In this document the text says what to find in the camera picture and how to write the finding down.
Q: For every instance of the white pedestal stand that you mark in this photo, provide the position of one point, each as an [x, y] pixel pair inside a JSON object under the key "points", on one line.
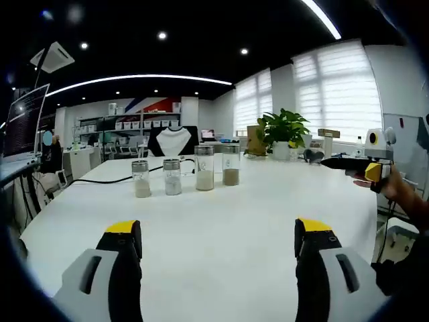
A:
{"points": [[328, 147]]}

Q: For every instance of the person's dark clothing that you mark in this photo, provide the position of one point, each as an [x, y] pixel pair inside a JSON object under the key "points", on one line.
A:
{"points": [[405, 268]]}

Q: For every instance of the small glass seasoning bottle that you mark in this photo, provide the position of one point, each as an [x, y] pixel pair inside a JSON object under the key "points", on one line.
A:
{"points": [[172, 184], [142, 188]]}

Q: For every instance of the ceiling air conditioner unit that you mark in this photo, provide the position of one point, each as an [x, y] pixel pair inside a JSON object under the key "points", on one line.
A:
{"points": [[53, 57]]}

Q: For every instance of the small pink computer screen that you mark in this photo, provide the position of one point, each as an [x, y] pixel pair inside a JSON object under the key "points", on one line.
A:
{"points": [[207, 134]]}

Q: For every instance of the curved ceiling light strip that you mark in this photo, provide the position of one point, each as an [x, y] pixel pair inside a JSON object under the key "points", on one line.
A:
{"points": [[134, 78]]}

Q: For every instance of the narrow window with blinds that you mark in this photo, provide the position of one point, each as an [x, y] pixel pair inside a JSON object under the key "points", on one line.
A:
{"points": [[253, 104]]}

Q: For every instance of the wide window with blinds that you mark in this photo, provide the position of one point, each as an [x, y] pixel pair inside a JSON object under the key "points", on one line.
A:
{"points": [[338, 94]]}

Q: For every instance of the person's right hand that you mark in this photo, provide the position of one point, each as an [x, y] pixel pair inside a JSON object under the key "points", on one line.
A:
{"points": [[395, 186]]}

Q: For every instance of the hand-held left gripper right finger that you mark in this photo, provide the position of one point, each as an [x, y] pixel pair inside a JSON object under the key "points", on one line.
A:
{"points": [[332, 281]]}

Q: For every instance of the tall seasoning bottle brown powder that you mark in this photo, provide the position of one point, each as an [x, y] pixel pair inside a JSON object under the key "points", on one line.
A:
{"points": [[231, 176]]}

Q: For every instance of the black and white shirt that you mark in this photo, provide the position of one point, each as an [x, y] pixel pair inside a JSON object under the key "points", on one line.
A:
{"points": [[174, 142]]}

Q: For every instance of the grey standing desk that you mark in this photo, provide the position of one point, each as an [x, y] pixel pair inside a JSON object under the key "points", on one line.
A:
{"points": [[16, 167]]}

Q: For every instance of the flat brown box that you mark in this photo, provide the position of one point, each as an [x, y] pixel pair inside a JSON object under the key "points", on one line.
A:
{"points": [[329, 133]]}

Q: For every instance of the storage shelf with white bins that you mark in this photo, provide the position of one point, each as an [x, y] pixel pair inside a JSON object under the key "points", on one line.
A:
{"points": [[134, 124]]}

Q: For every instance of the grey headphones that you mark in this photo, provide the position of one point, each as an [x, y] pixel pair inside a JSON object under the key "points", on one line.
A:
{"points": [[313, 156]]}

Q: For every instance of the computer monitor dark screen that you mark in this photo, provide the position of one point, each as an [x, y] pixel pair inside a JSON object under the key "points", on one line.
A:
{"points": [[23, 124]]}

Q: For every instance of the green potted plant white pot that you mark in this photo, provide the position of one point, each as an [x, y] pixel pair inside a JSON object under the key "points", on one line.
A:
{"points": [[283, 129]]}

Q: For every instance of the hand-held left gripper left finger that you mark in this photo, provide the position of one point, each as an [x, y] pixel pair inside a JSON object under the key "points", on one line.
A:
{"points": [[100, 278]]}

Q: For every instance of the straight ceiling light strip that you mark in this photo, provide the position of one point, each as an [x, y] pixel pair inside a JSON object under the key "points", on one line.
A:
{"points": [[323, 16]]}

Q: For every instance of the white swivel chair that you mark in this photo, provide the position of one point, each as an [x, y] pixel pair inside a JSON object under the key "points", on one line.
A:
{"points": [[62, 177]]}

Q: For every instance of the round ceiling downlights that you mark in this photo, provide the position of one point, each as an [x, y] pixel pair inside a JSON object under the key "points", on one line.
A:
{"points": [[162, 35]]}

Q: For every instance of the tall seasoning bottle white powder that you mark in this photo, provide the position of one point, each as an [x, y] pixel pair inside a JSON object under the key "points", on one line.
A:
{"points": [[204, 179]]}

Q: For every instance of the white office chair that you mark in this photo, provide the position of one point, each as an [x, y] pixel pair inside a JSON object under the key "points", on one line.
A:
{"points": [[399, 231]]}

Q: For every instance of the brown cardboard box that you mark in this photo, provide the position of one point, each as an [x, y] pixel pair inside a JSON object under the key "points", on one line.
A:
{"points": [[253, 139]]}

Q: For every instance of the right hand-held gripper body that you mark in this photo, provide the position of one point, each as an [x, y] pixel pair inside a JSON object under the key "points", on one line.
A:
{"points": [[378, 147]]}

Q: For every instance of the whiteboard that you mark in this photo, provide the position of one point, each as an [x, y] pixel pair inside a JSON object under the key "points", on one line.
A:
{"points": [[400, 141]]}

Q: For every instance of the clear water bottle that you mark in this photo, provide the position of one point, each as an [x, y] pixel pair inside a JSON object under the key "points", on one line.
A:
{"points": [[360, 149]]}

